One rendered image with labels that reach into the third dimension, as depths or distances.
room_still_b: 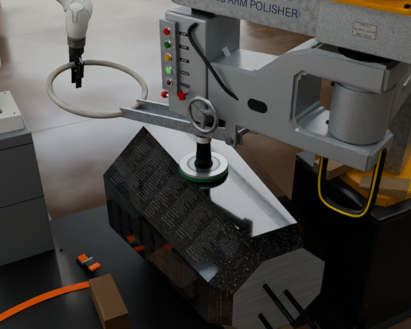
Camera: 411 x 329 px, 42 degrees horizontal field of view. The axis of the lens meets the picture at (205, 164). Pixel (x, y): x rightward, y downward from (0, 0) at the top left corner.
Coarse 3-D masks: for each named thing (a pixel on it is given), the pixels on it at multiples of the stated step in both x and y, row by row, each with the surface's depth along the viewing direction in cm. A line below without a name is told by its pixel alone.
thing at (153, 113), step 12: (120, 108) 245; (144, 108) 252; (156, 108) 246; (168, 108) 241; (144, 120) 238; (156, 120) 233; (168, 120) 228; (180, 120) 223; (192, 132) 221; (216, 132) 212; (240, 132) 210; (252, 132) 215; (228, 144) 206; (240, 144) 207
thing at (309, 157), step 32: (352, 192) 236; (320, 224) 260; (352, 224) 236; (384, 224) 222; (352, 256) 242; (384, 256) 235; (352, 288) 248; (384, 288) 249; (352, 320) 264; (384, 320) 265
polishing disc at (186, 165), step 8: (192, 152) 242; (184, 160) 237; (192, 160) 237; (216, 160) 237; (224, 160) 237; (184, 168) 231; (192, 168) 231; (200, 168) 231; (208, 168) 231; (216, 168) 231; (224, 168) 231; (192, 176) 227; (200, 176) 226; (208, 176) 226; (216, 176) 227
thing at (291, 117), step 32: (224, 64) 192; (256, 64) 190; (288, 64) 172; (320, 64) 165; (352, 64) 158; (384, 64) 154; (224, 96) 196; (256, 96) 186; (288, 96) 178; (256, 128) 193; (288, 128) 184; (320, 128) 181; (352, 160) 173
